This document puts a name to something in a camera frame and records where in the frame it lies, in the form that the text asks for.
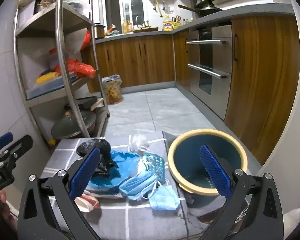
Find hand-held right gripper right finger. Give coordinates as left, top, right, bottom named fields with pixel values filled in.
left=199, top=144, right=284, bottom=240

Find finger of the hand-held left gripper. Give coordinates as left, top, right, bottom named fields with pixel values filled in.
left=0, top=132, right=14, bottom=156
left=0, top=134, right=33, bottom=171

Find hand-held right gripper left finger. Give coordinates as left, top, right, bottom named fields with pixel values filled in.
left=17, top=147, right=102, bottom=240

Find blue wet wipes packet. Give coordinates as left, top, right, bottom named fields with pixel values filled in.
left=84, top=185, right=127, bottom=198

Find blue bin with yellow rim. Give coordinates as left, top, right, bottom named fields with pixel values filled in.
left=168, top=129, right=248, bottom=208

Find blue face mask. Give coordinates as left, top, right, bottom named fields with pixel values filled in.
left=149, top=185, right=180, bottom=211
left=119, top=171, right=163, bottom=200

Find person's left hand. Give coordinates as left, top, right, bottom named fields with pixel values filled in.
left=0, top=189, right=17, bottom=228

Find black plastic bag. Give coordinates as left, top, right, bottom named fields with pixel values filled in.
left=77, top=139, right=119, bottom=178

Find red and white packet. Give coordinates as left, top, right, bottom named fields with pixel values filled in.
left=75, top=194, right=100, bottom=213

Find glass pot lid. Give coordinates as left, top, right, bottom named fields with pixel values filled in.
left=51, top=110, right=97, bottom=139

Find teal snack wrapper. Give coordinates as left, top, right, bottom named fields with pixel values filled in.
left=142, top=152, right=167, bottom=184

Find clear plastic bag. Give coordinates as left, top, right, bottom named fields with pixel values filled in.
left=128, top=133, right=150, bottom=155

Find grey plastic storage box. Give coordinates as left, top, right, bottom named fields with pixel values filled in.
left=25, top=76, right=78, bottom=99

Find grey checked mat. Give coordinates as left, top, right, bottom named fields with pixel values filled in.
left=39, top=130, right=263, bottom=240

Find black pan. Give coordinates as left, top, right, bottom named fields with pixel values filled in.
left=76, top=96, right=100, bottom=110

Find yellow item on shelf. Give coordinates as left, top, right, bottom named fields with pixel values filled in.
left=36, top=72, right=59, bottom=84

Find clear bag of snacks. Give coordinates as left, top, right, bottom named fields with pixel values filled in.
left=102, top=74, right=123, bottom=105

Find large orange plastic bag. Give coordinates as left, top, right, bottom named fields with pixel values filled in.
left=49, top=49, right=97, bottom=78

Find metal shelf rack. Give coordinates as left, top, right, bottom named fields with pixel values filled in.
left=14, top=0, right=110, bottom=150

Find wooden kitchen cabinets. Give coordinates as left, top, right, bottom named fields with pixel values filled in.
left=86, top=16, right=300, bottom=165

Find stainless steel oven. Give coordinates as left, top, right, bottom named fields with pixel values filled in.
left=186, top=25, right=233, bottom=120

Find small orange plastic bag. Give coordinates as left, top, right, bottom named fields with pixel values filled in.
left=80, top=30, right=92, bottom=50

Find dark metal pot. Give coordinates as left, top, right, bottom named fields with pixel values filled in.
left=94, top=24, right=105, bottom=39

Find amber bottle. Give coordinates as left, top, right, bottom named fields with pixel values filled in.
left=122, top=20, right=133, bottom=34

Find black wok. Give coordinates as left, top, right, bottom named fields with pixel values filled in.
left=178, top=0, right=223, bottom=18

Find kitchen window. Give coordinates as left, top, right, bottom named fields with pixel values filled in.
left=101, top=0, right=148, bottom=30

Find wooden handle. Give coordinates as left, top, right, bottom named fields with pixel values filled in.
left=90, top=98, right=104, bottom=110

